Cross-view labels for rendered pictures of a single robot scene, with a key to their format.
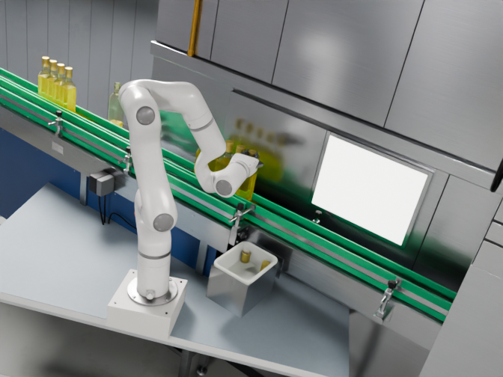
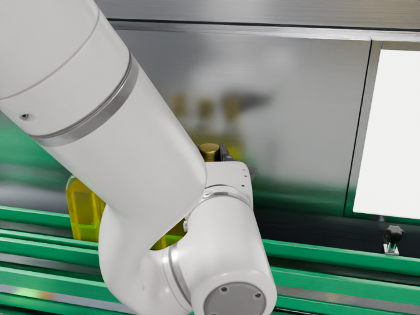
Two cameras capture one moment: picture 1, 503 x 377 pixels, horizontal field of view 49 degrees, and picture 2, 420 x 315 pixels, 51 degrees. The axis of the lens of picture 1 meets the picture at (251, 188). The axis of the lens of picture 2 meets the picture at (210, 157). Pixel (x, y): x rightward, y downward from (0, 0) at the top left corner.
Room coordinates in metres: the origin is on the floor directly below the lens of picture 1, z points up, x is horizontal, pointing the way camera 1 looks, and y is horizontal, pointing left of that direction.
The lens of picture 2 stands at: (1.40, 0.21, 1.63)
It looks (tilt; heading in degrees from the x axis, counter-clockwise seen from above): 27 degrees down; 343
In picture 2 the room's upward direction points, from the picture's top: straight up
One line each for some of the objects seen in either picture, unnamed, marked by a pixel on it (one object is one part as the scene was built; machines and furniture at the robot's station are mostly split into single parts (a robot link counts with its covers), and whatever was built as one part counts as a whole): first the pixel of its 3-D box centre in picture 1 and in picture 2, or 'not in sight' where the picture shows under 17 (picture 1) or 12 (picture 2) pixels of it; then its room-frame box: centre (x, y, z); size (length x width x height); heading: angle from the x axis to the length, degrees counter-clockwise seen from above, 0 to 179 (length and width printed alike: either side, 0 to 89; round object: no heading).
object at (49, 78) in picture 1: (52, 87); not in sight; (2.59, 1.09, 1.19); 0.06 x 0.06 x 0.28; 61
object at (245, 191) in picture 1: (245, 188); not in sight; (2.01, 0.03, 1.16); 0.06 x 0.06 x 0.21; 63
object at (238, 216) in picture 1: (241, 215); not in sight; (1.86, 0.02, 1.12); 0.17 x 0.03 x 0.12; 151
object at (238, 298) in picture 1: (246, 275); not in sight; (1.75, -0.05, 0.92); 0.27 x 0.17 x 0.15; 151
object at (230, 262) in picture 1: (244, 269); not in sight; (1.72, -0.04, 0.97); 0.22 x 0.17 x 0.09; 151
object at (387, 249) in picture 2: (316, 224); (386, 252); (1.93, -0.29, 1.11); 0.07 x 0.04 x 0.13; 151
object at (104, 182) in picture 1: (101, 183); not in sight; (2.14, 0.67, 0.96); 0.08 x 0.08 x 0.08; 61
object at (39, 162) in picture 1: (99, 183); not in sight; (2.35, 0.75, 0.84); 1.59 x 0.18 x 0.18; 61
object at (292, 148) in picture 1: (314, 165); (344, 133); (2.03, -0.23, 1.32); 0.90 x 0.03 x 0.34; 61
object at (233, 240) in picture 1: (239, 233); not in sight; (1.88, 0.01, 1.02); 0.09 x 0.04 x 0.07; 151
